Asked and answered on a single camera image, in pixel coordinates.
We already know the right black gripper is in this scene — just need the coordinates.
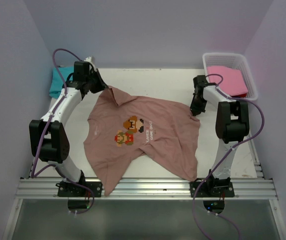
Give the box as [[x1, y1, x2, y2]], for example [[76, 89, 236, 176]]
[[190, 92, 208, 117]]

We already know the dusty pink printed t-shirt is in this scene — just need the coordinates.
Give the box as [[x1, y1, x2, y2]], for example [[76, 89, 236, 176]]
[[84, 86, 200, 196]]

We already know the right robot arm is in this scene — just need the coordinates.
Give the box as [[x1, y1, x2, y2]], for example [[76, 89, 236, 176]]
[[190, 75, 250, 198]]

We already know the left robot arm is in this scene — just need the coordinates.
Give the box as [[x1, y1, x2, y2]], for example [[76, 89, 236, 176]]
[[29, 60, 108, 196]]

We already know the folded teal t-shirt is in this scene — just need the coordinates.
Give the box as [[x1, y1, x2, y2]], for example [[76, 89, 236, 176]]
[[49, 66, 74, 99]]

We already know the folded pink t-shirt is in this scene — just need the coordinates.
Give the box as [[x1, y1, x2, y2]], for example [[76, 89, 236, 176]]
[[207, 65, 248, 95]]

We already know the red t-shirt in basket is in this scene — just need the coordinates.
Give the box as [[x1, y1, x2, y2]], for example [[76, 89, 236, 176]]
[[231, 92, 247, 98]]

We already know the white plastic basket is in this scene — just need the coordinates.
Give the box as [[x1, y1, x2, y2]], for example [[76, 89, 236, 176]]
[[202, 52, 258, 101]]

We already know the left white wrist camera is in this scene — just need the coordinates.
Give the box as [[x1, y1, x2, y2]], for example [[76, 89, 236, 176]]
[[84, 56, 94, 65]]

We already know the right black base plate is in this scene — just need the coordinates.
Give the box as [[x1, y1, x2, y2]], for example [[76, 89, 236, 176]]
[[196, 182, 235, 198]]

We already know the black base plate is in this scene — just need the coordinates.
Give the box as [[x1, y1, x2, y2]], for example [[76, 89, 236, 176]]
[[55, 181, 102, 198], [196, 182, 235, 198]]

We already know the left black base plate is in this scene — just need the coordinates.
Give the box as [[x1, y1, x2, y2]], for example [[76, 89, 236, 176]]
[[55, 181, 102, 198]]

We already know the aluminium mounting rail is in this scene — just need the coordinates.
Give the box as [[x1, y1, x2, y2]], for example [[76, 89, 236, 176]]
[[15, 177, 278, 200]]

